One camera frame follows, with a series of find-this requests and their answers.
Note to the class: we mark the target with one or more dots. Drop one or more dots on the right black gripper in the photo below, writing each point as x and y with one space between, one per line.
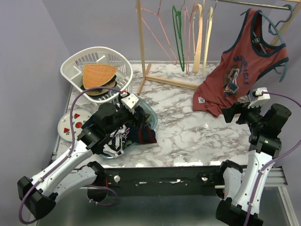
229 112

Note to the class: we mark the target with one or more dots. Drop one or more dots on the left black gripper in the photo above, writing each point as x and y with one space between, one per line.
139 123

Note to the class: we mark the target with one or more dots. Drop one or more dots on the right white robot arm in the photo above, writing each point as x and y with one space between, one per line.
240 205

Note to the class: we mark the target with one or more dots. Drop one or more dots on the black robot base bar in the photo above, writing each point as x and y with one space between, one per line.
164 181

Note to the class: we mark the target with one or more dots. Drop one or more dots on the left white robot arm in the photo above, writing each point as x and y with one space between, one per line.
110 131

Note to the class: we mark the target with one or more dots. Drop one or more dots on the red graphic tank top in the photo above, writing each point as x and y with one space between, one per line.
241 66

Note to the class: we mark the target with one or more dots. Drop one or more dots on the tan wooden hanger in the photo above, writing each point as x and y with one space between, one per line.
197 45

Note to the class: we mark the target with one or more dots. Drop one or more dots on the cream wooden hanger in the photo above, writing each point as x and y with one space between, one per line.
207 40

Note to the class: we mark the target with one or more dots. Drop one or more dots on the green plastic hanger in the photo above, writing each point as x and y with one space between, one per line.
177 24

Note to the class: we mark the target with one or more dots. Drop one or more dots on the pile of dark clothes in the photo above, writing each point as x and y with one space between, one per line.
124 136

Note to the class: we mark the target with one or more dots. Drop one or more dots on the clear blue plastic bin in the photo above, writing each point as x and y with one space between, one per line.
152 123

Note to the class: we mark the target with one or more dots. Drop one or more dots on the dark hats in basket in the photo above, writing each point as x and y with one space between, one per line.
98 90

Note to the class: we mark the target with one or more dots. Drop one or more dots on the wooden clothes rack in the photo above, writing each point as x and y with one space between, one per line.
192 86

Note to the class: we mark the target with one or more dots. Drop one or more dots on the white plastic laundry basket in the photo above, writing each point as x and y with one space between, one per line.
72 70

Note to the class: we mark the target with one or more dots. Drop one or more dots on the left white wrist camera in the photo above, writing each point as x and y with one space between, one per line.
130 102

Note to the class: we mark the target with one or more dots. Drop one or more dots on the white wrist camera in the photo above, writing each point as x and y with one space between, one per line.
130 102
258 97

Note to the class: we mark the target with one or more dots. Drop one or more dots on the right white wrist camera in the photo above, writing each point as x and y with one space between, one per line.
258 97

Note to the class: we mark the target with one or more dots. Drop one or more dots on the pink wire hanger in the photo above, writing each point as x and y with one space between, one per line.
188 19
157 14

